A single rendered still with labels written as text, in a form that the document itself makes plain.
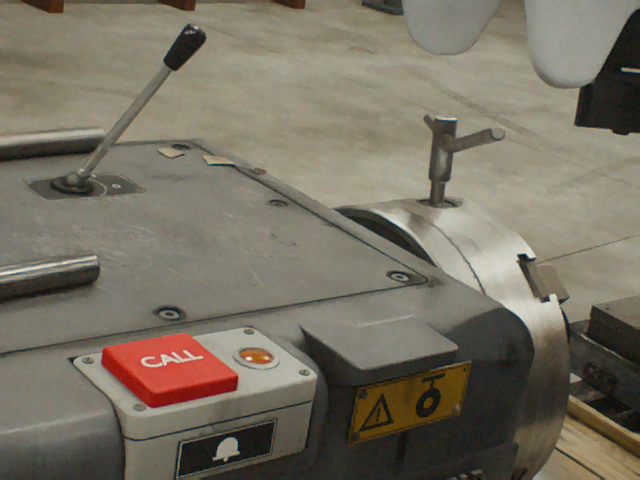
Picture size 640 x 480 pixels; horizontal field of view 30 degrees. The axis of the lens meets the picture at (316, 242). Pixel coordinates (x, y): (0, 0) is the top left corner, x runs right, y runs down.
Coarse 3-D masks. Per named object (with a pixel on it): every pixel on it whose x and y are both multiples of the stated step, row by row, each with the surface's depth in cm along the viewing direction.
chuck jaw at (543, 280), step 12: (528, 264) 114; (552, 264) 118; (528, 276) 113; (540, 276) 114; (552, 276) 117; (540, 288) 113; (552, 288) 116; (564, 288) 117; (540, 300) 112; (564, 300) 117
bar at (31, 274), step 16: (64, 256) 80; (80, 256) 81; (96, 256) 82; (0, 272) 77; (16, 272) 77; (32, 272) 78; (48, 272) 79; (64, 272) 80; (80, 272) 81; (96, 272) 81; (0, 288) 76; (16, 288) 77; (32, 288) 78; (48, 288) 79
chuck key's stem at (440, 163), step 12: (444, 120) 114; (456, 120) 115; (444, 132) 115; (432, 144) 116; (432, 156) 116; (444, 156) 115; (432, 168) 116; (444, 168) 116; (432, 180) 116; (444, 180) 116; (432, 192) 117; (444, 192) 117; (432, 204) 117
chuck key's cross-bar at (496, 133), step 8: (424, 120) 124; (432, 120) 121; (432, 128) 119; (488, 128) 94; (496, 128) 92; (440, 136) 115; (448, 136) 113; (464, 136) 103; (472, 136) 99; (480, 136) 96; (488, 136) 93; (496, 136) 92; (504, 136) 92; (448, 144) 110; (456, 144) 106; (464, 144) 102; (472, 144) 100; (480, 144) 97; (448, 152) 111; (456, 152) 109
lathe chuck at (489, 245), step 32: (448, 224) 112; (480, 224) 114; (480, 256) 110; (512, 256) 112; (512, 288) 110; (544, 320) 111; (544, 352) 110; (544, 384) 110; (544, 416) 111; (544, 448) 113
